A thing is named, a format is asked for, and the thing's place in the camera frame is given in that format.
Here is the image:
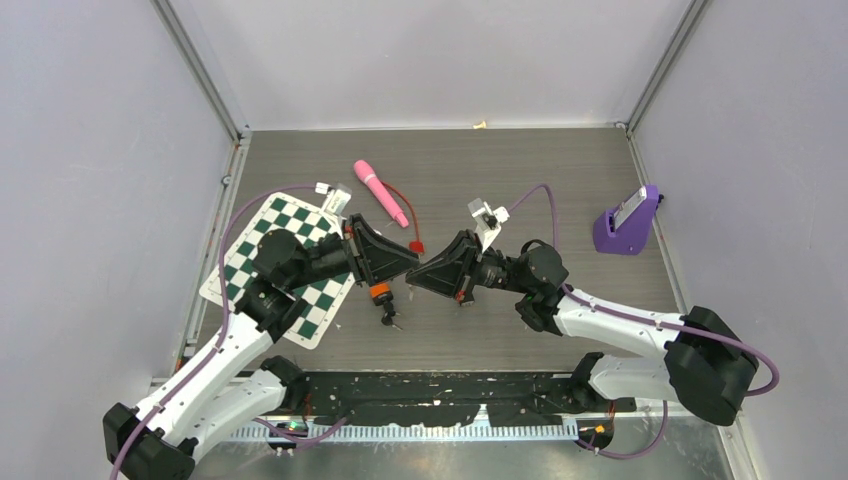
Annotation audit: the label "red cable padlock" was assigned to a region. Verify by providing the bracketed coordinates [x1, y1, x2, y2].
[380, 180, 427, 258]

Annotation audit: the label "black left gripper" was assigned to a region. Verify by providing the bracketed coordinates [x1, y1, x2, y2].
[287, 213, 420, 289]

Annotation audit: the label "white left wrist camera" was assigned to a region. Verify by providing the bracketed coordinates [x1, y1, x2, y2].
[314, 182, 352, 223]

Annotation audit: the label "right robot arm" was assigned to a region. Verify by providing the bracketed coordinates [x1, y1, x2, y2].
[406, 231, 759, 426]

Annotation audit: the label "green white chessboard mat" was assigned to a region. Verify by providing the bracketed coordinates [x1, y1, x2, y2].
[224, 193, 355, 350]

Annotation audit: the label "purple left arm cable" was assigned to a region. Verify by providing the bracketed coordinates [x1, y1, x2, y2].
[109, 184, 352, 480]

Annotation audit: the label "black cable padlock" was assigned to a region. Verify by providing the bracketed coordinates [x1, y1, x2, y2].
[456, 291, 475, 307]

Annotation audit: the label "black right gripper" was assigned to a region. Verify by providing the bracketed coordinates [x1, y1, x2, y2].
[406, 230, 533, 302]

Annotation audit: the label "pink toy microphone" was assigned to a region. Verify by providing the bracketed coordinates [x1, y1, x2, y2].
[353, 159, 409, 228]

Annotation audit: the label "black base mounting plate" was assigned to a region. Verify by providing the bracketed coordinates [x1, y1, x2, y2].
[301, 371, 635, 427]

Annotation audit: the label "orange black padlock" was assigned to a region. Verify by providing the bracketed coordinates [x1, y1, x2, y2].
[369, 282, 394, 306]

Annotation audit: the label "black headed keys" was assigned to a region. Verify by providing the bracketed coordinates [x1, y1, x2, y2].
[381, 302, 402, 331]

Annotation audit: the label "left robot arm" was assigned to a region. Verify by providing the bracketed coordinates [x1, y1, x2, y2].
[103, 214, 419, 479]

